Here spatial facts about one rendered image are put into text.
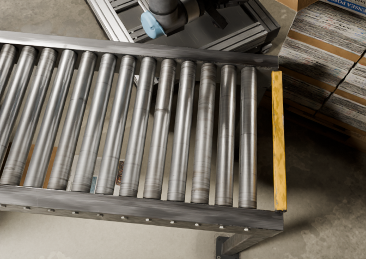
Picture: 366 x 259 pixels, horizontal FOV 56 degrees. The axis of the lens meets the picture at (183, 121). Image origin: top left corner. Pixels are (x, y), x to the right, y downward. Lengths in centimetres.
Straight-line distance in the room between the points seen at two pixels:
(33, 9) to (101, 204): 176
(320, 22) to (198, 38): 75
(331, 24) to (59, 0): 172
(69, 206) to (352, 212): 141
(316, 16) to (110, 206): 97
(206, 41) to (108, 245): 115
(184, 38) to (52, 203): 123
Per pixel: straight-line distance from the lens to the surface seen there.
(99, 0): 212
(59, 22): 238
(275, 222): 97
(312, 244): 185
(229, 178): 97
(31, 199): 101
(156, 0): 90
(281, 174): 98
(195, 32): 196
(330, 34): 145
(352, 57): 152
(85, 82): 111
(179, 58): 113
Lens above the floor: 172
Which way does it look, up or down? 65 degrees down
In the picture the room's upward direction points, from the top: 4 degrees clockwise
